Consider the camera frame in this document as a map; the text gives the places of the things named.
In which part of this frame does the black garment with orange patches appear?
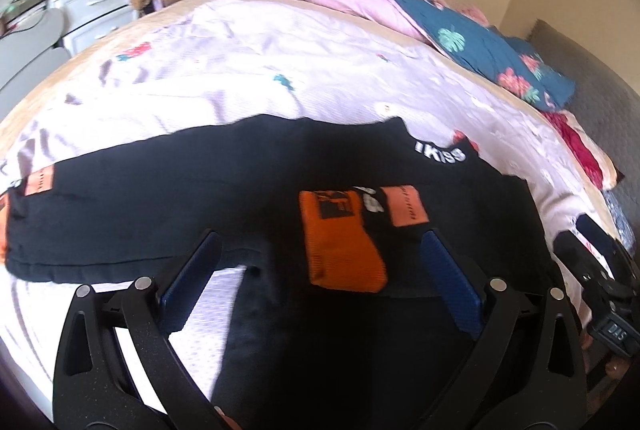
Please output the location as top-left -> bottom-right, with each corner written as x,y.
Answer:
3,116 -> 562,429

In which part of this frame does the right hand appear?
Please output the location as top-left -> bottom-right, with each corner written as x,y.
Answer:
579,329 -> 631,392

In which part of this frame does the blue floral pink duvet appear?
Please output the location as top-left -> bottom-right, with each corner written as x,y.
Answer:
304,0 -> 575,112

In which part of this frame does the pink strawberry print bedsheet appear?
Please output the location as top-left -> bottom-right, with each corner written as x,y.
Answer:
0,0 -> 622,416

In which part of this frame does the red floral pillow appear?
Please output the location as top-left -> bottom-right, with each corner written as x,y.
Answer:
542,110 -> 624,191

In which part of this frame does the grey padded headboard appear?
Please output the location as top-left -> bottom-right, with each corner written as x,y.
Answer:
528,19 -> 639,255

